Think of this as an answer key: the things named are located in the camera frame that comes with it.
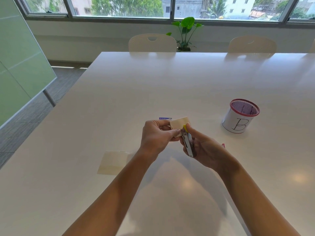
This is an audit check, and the person's right hand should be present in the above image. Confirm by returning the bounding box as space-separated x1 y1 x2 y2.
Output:
179 123 238 171

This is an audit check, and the person's left hand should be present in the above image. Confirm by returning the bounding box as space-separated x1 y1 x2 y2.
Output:
140 119 181 160

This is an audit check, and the small beige paper piece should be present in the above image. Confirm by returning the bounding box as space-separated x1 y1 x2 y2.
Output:
169 116 191 138

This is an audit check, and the silver stapler with yellow tip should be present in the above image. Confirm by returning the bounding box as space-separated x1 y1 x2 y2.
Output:
182 124 195 158

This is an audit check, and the person's left forearm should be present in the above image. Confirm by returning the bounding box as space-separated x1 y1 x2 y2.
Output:
62 148 160 236

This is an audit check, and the person's right forearm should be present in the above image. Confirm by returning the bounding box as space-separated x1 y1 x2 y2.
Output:
216 156 301 236

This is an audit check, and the red mesh pen holder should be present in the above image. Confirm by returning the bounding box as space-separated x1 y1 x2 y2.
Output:
222 99 260 134

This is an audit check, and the beige paper sheet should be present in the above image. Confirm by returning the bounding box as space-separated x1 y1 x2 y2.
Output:
97 151 137 175

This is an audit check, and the cream plastic chair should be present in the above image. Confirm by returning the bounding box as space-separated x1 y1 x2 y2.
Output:
227 35 277 54
128 33 177 52

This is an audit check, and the green potted plant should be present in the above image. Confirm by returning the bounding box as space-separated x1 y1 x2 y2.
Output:
166 17 204 52

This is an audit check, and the grey framed window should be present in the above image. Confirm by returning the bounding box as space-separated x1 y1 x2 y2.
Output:
14 0 315 29

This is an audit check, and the frosted glass board on stand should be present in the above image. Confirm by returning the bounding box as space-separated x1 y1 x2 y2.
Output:
0 0 58 129

